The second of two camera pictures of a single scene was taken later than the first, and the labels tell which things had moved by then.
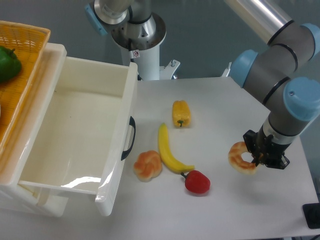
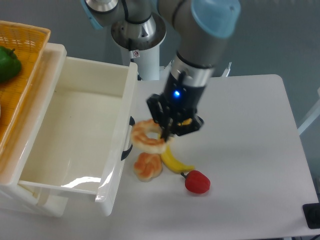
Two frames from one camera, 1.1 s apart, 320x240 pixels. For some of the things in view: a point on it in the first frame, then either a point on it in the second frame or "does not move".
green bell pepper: x=10 y=66 does not move
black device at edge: x=311 y=212 does not move
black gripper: x=268 y=152 to x=179 y=100
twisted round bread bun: x=148 y=165 does not move
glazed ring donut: x=236 y=160 to x=140 y=140
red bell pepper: x=197 y=181 does not move
